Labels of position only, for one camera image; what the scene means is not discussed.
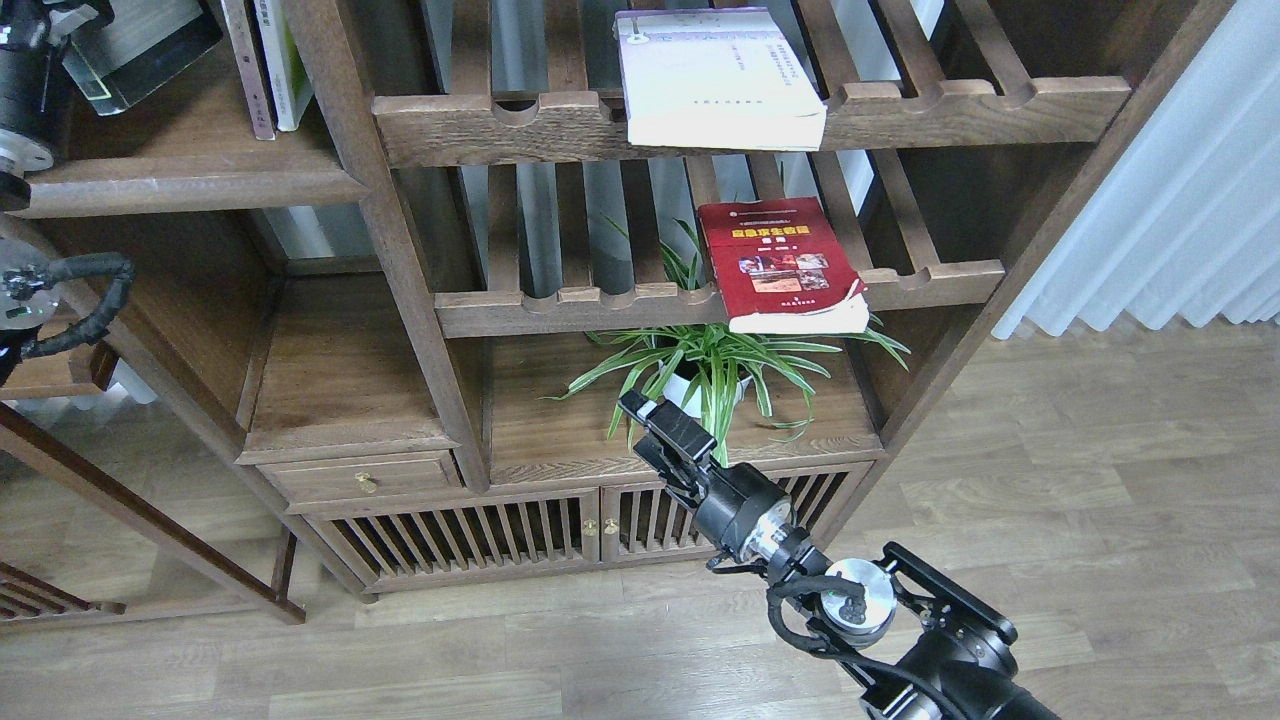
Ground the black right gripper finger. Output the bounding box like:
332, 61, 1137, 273
617, 389, 717, 471

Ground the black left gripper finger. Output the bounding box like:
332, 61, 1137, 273
1, 1, 115, 51

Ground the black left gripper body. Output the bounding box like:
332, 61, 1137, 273
1, 20, 61, 176

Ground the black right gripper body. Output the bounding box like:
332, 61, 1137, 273
640, 445, 817, 577

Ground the black yellow-green cover book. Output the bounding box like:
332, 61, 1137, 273
63, 1, 221, 117

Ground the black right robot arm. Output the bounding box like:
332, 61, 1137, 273
618, 391, 1053, 719

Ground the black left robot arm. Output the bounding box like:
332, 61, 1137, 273
1, 1, 134, 380

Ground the white plant pot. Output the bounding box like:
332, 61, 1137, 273
662, 361, 753, 421

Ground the green spider plant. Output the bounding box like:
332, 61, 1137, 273
541, 219, 913, 461

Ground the red cover book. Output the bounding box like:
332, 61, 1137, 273
698, 197, 870, 334

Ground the brown spine upright book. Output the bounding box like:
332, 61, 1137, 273
220, 0, 276, 141

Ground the white green upright book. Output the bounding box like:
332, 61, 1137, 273
253, 1, 314, 132

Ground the brass drawer knob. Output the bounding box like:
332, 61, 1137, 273
355, 471, 379, 495

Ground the brown wooden bookshelf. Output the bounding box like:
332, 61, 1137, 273
3, 1, 1233, 596

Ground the white lavender cover book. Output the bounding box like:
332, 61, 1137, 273
614, 6, 827, 151

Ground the dark wooden side furniture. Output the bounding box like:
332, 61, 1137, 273
3, 345, 305, 632

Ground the white pleated curtain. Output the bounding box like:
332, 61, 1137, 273
993, 1, 1279, 340

